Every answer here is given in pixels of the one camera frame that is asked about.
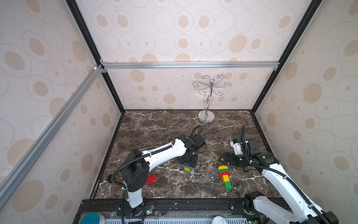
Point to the chrome hook stand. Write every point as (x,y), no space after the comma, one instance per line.
(207,87)

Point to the green long lego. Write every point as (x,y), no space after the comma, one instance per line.
(188,167)
(223,170)

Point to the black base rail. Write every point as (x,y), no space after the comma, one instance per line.
(192,211)

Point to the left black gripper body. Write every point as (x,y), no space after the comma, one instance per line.
(191,160)

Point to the teal white round object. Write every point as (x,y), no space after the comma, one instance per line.
(93,218)

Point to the green square lego front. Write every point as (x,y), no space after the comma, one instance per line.
(228,185)

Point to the left slanted aluminium rail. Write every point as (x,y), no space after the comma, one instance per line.
(26,163)

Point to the green long lego back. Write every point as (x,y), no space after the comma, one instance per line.
(223,170)

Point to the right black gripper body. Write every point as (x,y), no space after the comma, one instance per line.
(230,157)

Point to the red long lego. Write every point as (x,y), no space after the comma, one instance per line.
(224,173)
(151,179)

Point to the green long lego front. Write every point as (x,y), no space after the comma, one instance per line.
(188,167)

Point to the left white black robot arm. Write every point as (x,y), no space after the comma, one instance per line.
(132,175)

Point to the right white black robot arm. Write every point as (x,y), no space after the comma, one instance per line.
(282,184)

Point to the horizontal aluminium rail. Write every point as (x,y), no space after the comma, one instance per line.
(192,65)

